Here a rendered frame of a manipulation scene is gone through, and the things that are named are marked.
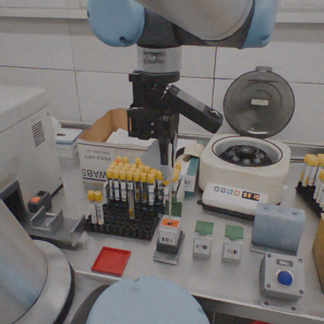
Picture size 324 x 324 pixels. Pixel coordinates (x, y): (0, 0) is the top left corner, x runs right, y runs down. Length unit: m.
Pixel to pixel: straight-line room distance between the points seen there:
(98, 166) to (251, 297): 0.55
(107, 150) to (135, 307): 0.65
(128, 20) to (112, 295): 0.30
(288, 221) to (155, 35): 0.49
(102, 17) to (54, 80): 0.94
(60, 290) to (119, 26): 0.29
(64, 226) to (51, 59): 0.73
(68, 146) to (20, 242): 0.90
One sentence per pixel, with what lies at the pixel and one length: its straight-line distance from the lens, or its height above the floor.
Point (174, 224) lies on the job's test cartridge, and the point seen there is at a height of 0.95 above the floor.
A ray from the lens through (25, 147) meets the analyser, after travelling 0.85.
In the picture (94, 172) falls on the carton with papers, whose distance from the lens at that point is 0.99.
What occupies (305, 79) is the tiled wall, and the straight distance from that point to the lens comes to 1.16.
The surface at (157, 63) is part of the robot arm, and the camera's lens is 0.53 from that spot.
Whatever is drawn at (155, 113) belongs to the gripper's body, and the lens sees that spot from 0.56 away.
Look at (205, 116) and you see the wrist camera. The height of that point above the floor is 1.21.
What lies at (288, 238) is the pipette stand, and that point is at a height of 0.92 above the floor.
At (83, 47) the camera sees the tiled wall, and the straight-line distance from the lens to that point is 1.26.
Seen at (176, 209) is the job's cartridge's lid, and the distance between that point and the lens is 0.73.
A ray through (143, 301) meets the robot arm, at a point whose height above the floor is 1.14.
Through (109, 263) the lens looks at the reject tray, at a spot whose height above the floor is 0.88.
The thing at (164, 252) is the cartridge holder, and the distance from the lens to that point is 0.74.
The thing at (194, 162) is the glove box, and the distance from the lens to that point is 0.97.
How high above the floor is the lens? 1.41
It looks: 28 degrees down
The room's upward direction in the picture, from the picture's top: straight up
